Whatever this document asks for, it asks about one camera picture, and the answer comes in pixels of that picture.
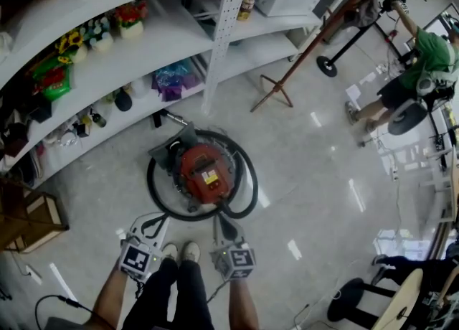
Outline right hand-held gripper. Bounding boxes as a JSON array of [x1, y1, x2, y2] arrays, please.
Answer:
[[209, 213, 257, 283]]

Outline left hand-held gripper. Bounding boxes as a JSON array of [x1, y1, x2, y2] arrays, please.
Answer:
[[119, 213, 171, 283]]

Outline red vacuum cleaner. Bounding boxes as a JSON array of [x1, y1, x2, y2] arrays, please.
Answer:
[[171, 141, 240, 213]]

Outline person's left forearm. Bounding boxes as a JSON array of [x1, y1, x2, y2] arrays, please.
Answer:
[[83, 267, 134, 330]]

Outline person's right forearm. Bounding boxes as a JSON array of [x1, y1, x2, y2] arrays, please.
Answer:
[[228, 277, 260, 330]]

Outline black-handled metal tool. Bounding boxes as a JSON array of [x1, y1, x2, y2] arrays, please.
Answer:
[[153, 107, 189, 129]]

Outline person's left white shoe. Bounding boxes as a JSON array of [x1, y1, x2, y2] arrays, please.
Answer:
[[161, 242, 179, 263]]

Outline person's white shoe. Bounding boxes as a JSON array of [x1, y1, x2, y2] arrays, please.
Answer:
[[180, 241, 202, 265], [161, 242, 179, 263]]

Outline person's right white shoe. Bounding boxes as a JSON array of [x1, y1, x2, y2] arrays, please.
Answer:
[[180, 241, 202, 265]]

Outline person's dark trousers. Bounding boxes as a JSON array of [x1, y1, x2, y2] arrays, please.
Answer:
[[121, 258, 216, 330]]

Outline dark green bottle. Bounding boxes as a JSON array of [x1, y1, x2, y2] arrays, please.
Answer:
[[89, 107, 108, 129]]

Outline white power strip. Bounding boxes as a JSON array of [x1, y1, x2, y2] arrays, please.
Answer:
[[24, 264, 44, 286]]

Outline black stool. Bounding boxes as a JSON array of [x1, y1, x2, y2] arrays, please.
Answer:
[[326, 276, 397, 323]]

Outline black cap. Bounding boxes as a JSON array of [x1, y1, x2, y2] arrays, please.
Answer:
[[113, 88, 133, 113]]

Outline white plastic jug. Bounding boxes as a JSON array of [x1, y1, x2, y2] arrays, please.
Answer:
[[130, 75, 152, 100]]

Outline purple gift bag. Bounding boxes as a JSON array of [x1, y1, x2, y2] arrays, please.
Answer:
[[151, 60, 200, 103]]

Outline wooden coat rack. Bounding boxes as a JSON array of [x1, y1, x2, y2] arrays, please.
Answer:
[[250, 0, 395, 114]]

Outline black box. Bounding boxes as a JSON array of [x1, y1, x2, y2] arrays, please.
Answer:
[[28, 100, 53, 124]]

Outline green and red packet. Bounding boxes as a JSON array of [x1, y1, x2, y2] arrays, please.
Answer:
[[32, 56, 73, 102]]

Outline round wooden table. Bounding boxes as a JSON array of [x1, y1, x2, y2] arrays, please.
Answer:
[[371, 268, 427, 330]]

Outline black coat stand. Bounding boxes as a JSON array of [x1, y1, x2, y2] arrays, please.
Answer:
[[316, 0, 431, 79]]

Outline sunflower pot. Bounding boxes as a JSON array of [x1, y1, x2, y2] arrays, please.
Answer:
[[55, 30, 89, 65]]

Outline white metal shelving unit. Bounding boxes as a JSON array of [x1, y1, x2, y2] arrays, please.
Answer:
[[0, 0, 353, 187]]

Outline blue flower pot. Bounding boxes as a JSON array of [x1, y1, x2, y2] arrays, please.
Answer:
[[82, 16, 115, 53]]

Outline amber bottle yellow cap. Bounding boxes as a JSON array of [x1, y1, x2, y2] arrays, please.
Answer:
[[236, 0, 257, 22]]

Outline grey hanging bag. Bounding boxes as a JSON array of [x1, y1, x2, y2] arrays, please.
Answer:
[[345, 0, 382, 29]]

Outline black vacuum hose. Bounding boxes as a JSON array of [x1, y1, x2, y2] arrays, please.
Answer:
[[146, 128, 260, 222]]

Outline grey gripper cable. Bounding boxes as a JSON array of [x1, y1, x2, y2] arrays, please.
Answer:
[[205, 279, 231, 305]]

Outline black cable with adapter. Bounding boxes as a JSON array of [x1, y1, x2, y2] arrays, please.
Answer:
[[34, 294, 121, 330]]

